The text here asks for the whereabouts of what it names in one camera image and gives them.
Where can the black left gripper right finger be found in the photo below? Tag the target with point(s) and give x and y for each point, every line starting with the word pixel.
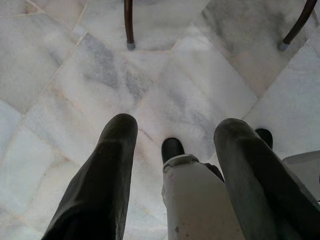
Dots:
pixel 255 180

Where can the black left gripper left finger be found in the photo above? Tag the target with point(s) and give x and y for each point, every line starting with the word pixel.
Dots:
pixel 100 187

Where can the grey right robot leg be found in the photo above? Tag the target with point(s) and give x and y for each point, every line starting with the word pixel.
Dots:
pixel 305 170

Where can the dark brown chair leg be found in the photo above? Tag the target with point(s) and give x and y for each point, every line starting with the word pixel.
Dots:
pixel 129 22
pixel 297 25

